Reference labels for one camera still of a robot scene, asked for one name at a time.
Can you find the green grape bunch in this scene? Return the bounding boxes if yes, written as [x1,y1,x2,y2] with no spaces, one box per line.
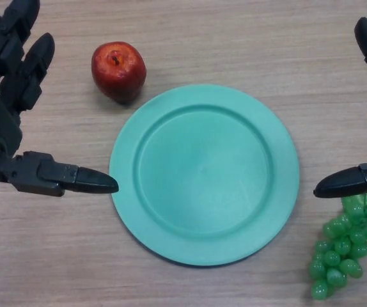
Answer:
[308,194,367,302]

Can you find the red apple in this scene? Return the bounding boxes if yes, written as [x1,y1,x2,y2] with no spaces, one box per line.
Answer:
[90,41,147,105]

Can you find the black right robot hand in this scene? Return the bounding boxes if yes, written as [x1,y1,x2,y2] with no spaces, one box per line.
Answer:
[313,17,367,200]

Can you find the green round plate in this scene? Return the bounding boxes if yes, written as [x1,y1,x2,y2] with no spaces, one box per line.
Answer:
[109,83,300,267]

